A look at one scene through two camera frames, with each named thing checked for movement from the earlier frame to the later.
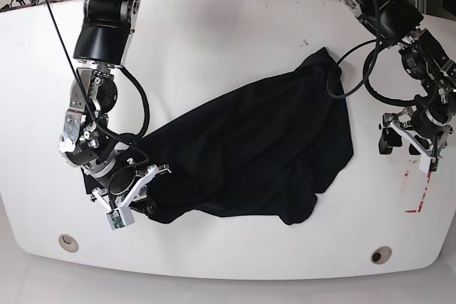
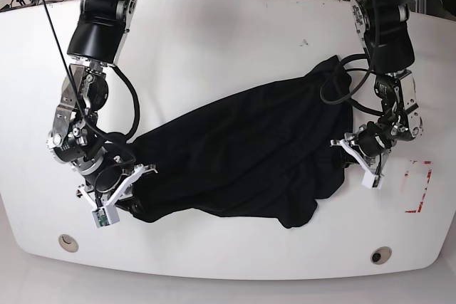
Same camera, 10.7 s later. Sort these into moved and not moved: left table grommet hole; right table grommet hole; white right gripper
Moved: white right gripper
Not moved: left table grommet hole; right table grommet hole
